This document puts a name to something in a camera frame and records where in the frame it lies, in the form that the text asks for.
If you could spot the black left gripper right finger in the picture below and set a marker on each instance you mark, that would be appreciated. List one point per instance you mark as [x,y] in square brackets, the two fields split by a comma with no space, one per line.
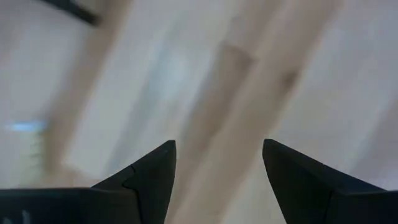
[298,186]

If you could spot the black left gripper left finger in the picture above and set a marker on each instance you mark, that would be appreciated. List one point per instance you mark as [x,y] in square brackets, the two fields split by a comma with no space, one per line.
[149,186]

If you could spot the yellow pill vial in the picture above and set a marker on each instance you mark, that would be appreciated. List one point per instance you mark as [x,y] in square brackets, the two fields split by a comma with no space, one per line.
[28,126]

